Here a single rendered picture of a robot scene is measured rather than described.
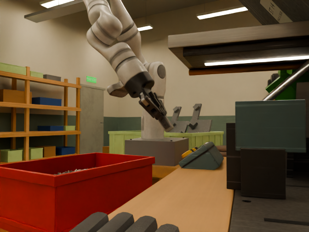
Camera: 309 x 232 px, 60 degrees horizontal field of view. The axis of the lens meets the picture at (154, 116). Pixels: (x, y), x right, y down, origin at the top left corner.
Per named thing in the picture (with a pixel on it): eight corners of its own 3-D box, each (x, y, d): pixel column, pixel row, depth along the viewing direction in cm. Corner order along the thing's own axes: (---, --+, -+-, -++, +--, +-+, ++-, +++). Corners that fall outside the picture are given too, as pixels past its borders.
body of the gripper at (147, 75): (140, 66, 66) (161, 96, 64) (151, 72, 74) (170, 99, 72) (117, 84, 68) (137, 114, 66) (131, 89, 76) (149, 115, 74)
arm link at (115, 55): (105, 77, 71) (128, 55, 68) (77, 33, 74) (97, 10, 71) (120, 78, 77) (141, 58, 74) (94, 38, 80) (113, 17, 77)
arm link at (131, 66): (123, 98, 77) (111, 81, 78) (153, 74, 74) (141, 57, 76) (107, 95, 69) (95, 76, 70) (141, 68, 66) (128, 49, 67)
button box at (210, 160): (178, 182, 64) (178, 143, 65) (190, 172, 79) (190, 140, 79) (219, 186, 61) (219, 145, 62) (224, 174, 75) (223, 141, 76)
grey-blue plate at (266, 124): (235, 195, 40) (234, 101, 40) (236, 192, 42) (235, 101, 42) (308, 201, 37) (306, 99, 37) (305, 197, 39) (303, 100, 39)
